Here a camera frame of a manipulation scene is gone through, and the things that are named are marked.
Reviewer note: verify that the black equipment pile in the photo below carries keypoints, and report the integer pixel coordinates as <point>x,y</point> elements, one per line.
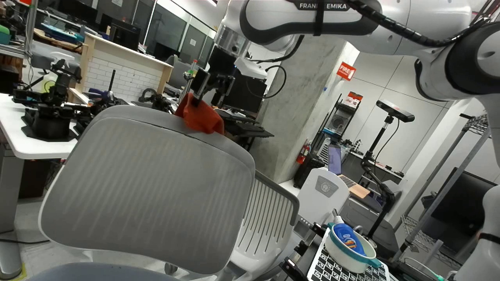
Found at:
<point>62,112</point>

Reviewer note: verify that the blue bottle white cap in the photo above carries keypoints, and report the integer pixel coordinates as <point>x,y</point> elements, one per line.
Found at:
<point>348,236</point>

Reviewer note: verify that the white franka robot arm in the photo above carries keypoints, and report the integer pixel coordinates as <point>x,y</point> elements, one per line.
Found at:
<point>455,44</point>

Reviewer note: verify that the orange towel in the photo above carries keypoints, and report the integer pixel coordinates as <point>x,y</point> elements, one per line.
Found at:
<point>199,116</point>

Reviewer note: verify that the white tiled box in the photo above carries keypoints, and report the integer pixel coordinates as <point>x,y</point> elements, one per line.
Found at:
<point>107,66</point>

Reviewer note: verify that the far grey office chair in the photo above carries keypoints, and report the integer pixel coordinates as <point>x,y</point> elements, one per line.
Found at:
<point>265,233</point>

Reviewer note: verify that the near grey office chair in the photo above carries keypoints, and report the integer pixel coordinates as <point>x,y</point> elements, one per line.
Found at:
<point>141,181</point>

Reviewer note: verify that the checkered calibration board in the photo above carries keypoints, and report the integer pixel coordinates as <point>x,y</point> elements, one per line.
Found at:
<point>326,269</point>

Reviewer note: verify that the red fire extinguisher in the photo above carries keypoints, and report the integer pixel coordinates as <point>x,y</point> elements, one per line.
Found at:
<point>304,153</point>

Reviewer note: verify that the grey office chair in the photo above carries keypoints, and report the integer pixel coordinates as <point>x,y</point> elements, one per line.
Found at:
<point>141,181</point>
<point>265,233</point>

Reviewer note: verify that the white and teal bowl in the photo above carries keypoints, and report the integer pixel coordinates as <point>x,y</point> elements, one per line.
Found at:
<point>348,258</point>

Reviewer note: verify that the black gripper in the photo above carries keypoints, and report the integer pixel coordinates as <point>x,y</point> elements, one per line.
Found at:
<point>223,75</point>

